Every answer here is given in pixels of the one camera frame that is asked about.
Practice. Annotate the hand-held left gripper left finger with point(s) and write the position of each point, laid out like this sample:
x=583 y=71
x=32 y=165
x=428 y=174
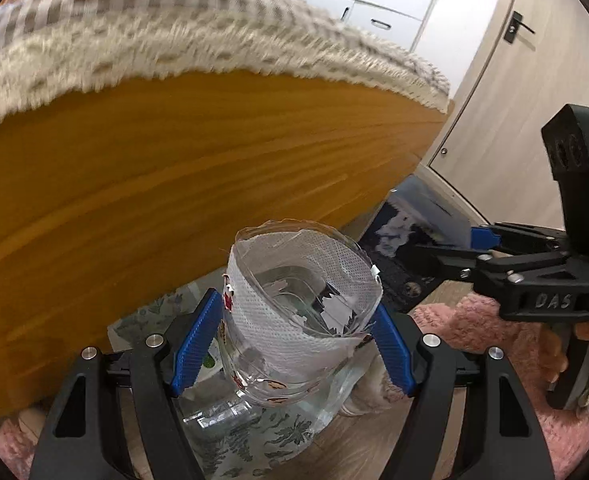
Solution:
x=197 y=345

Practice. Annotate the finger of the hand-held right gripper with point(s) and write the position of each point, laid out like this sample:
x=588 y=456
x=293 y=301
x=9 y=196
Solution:
x=444 y=255
x=481 y=239

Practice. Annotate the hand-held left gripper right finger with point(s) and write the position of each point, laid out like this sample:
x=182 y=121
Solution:
x=394 y=350

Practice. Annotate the clear cut plastic bottle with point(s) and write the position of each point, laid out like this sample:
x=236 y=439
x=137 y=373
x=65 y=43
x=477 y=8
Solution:
x=274 y=390

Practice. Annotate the leaf patterned plastic bag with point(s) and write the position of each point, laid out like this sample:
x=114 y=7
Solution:
x=274 y=440

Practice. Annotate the person's right hand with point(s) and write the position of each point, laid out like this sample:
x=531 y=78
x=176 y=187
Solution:
x=551 y=360

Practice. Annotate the dark printed floor mat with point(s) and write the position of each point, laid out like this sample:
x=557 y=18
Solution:
x=399 y=240

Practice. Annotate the beige right slipper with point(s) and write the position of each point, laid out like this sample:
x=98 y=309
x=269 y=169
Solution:
x=369 y=402

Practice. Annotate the person's pink fleece right leg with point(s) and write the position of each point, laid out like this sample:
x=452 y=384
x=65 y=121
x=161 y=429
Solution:
x=454 y=317

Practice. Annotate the person's pink fleece leg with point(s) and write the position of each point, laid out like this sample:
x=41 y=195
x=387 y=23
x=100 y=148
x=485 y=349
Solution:
x=454 y=317
x=9 y=452

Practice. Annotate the clear plastic jar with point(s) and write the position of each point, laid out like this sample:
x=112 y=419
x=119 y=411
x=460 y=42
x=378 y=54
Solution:
x=284 y=330

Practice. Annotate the light wood door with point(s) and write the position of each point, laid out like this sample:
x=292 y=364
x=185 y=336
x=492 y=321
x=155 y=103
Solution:
x=549 y=85

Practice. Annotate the wooden bed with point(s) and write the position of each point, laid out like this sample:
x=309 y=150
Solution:
x=174 y=185

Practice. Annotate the person's pink fleece left leg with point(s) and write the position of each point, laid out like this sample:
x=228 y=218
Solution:
x=9 y=452

